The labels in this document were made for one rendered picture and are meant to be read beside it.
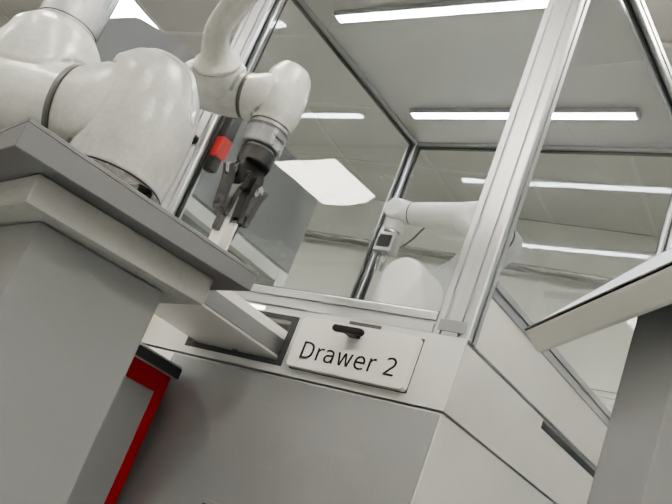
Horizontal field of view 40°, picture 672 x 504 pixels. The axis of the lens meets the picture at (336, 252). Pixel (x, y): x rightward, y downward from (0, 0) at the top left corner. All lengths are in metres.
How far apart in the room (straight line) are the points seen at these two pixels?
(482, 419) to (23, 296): 0.99
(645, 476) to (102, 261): 0.78
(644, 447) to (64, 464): 0.78
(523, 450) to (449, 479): 0.30
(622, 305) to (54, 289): 0.78
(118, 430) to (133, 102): 0.89
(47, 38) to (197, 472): 0.96
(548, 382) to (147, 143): 1.14
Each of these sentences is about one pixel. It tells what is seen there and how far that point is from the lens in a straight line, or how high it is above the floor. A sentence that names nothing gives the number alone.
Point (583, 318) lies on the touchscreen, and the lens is 1.49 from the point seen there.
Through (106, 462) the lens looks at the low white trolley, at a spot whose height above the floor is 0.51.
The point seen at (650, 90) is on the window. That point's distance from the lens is 2.59.
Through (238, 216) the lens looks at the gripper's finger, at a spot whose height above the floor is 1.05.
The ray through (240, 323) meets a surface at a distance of 1.88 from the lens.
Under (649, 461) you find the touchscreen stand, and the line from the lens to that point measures 1.35.
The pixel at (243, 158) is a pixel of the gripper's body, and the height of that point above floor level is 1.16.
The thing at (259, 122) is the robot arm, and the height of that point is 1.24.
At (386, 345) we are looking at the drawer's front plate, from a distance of 1.82.
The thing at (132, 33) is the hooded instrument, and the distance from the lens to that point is 2.88.
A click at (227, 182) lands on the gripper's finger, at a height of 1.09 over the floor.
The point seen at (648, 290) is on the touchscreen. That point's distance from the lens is 1.32.
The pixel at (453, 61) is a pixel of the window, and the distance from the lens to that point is 2.20.
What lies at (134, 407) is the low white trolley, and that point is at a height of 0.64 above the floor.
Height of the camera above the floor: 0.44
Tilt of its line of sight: 19 degrees up
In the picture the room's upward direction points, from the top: 22 degrees clockwise
